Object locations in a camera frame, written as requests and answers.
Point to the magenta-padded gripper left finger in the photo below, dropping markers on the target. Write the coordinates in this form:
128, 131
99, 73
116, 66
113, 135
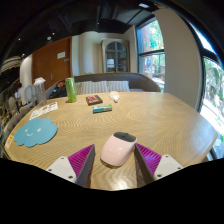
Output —
60, 167

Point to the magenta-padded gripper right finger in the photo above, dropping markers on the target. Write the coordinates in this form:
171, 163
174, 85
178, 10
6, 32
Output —
166, 165

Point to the pink computer mouse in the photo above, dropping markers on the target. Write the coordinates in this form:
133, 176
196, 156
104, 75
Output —
116, 151

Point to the blue cloud-shaped mouse pad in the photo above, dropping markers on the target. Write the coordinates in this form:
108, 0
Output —
35, 132

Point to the white sticker sheet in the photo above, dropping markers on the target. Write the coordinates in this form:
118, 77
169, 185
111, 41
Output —
43, 110

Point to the grey tufted sofa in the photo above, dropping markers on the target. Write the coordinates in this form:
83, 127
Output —
11, 123

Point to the small teal box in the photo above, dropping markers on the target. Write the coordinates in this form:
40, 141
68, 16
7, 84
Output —
102, 108

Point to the clear shaker bottle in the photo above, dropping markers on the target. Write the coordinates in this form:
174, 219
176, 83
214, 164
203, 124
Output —
40, 95

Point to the flat black red box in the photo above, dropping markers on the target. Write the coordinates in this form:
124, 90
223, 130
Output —
94, 100

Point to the green drink can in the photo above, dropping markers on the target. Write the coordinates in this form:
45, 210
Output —
70, 90

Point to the group of white chairs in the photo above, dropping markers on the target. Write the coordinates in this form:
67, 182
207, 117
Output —
28, 95

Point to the large curved window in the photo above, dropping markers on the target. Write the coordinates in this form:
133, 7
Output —
213, 93

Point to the striped cushion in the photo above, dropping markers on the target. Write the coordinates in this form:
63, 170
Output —
118, 86
91, 87

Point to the small white packet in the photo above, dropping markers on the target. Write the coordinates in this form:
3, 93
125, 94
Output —
114, 96

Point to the brown curved sofa bench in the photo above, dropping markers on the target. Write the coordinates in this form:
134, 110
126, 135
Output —
143, 81

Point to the brown wooden door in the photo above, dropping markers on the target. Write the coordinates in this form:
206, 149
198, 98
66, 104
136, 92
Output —
50, 70

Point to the black-framed window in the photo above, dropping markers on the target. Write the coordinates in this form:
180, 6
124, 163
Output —
151, 56

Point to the white door sign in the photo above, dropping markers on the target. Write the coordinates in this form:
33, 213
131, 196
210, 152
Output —
61, 55

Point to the arched glass-door cabinet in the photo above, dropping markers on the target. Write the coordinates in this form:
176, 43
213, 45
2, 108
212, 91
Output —
115, 56

